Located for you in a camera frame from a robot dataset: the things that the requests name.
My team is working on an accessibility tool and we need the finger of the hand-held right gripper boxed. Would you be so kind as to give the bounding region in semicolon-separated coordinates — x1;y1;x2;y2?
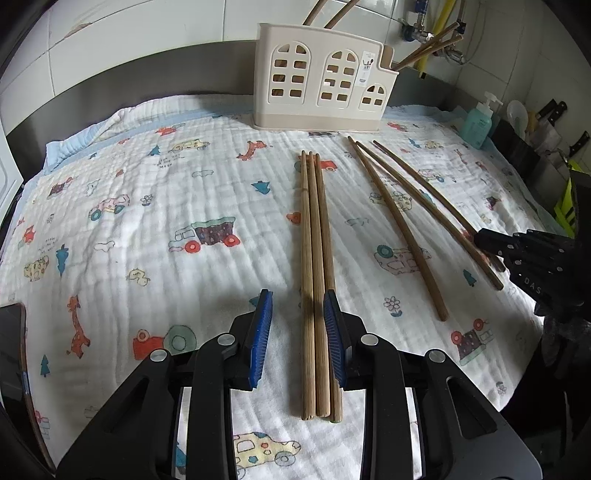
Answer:
475;227;527;266
510;229;578;252

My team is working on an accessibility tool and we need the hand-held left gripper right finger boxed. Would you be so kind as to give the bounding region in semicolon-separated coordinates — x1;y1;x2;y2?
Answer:
322;288;525;480

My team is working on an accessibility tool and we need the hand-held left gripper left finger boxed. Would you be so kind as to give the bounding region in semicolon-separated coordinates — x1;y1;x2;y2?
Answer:
55;288;274;480

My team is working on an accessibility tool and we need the light wooden chopstick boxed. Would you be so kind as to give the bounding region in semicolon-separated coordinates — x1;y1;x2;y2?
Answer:
323;0;362;28
302;0;329;26
314;153;345;424
299;150;311;420
307;151;328;416

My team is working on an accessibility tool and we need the dark wooden chopstick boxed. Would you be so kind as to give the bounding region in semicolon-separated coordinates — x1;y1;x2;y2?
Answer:
355;141;505;291
347;136;448;322
399;37;465;72
372;140;506;272
394;21;460;72

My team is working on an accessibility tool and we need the cream plastic chopstick holder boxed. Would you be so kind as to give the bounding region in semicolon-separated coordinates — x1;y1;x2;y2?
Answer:
250;23;397;132

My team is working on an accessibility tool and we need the green dish rack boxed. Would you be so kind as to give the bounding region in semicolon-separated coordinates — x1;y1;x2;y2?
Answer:
554;159;583;232

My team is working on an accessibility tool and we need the black utensil container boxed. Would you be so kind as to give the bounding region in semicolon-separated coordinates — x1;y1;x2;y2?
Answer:
489;117;541;185

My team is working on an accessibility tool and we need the teal soap dispenser bottle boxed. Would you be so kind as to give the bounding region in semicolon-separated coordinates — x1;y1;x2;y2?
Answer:
462;91;503;149

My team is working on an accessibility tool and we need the white plastic spoon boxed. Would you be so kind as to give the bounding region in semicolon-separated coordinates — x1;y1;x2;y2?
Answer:
507;100;527;134

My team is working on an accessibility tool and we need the printed muslin cloth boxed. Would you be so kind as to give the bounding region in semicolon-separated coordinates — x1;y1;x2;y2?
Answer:
0;92;555;480

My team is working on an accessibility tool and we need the dark smartphone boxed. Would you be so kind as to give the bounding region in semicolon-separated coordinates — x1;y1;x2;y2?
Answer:
0;302;51;472

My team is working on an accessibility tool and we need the white plastic cutting board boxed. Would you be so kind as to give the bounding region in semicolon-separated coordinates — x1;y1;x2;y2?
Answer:
0;134;24;222

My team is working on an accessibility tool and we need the yellow gas hose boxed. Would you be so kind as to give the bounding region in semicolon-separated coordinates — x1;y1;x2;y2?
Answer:
416;0;455;77

